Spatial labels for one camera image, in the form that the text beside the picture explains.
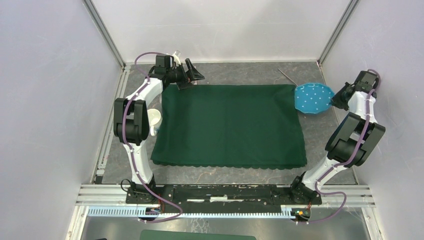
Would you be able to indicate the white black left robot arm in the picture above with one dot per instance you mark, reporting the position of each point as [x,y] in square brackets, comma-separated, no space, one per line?
[131,122]

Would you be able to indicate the blue polka dot plate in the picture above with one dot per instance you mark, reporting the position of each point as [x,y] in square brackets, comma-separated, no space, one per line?
[313,98]

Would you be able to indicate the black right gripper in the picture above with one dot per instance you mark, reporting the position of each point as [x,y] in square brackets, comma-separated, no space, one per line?
[336,100]

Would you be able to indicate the silver fork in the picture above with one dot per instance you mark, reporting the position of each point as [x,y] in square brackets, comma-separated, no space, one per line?
[287,77]

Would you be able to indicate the dark green cloth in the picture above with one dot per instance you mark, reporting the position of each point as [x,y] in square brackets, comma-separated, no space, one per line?
[235,126]

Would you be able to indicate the aluminium frame rails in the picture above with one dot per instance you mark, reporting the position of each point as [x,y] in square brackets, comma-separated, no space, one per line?
[97,194]

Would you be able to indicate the green mat at bottom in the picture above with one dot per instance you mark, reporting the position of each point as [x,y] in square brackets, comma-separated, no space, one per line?
[174,235]

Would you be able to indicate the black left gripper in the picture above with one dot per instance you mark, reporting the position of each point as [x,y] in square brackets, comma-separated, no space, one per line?
[184,84]

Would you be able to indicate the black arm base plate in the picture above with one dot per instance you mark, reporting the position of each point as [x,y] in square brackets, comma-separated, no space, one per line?
[223,199]

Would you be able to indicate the white blue mug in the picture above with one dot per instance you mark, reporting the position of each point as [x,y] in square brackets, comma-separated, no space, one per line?
[155,121]

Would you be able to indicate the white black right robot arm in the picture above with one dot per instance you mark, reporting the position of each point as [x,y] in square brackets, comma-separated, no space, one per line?
[353,140]

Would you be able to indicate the blue slotted cable duct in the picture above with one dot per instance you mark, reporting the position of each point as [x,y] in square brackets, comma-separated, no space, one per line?
[147,212]

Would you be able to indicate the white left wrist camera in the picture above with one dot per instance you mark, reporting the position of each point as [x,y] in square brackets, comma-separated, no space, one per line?
[176,61]

